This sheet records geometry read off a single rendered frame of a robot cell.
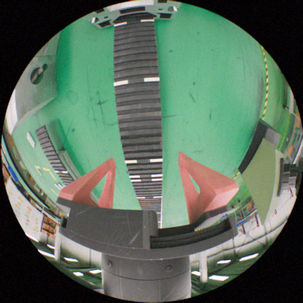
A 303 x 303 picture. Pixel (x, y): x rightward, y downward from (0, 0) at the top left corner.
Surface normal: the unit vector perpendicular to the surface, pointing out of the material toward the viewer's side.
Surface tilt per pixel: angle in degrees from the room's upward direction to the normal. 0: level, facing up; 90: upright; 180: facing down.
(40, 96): 90
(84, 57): 0
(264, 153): 90
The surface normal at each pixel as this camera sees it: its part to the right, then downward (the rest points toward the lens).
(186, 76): 0.03, 0.60
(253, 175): -0.99, -0.09
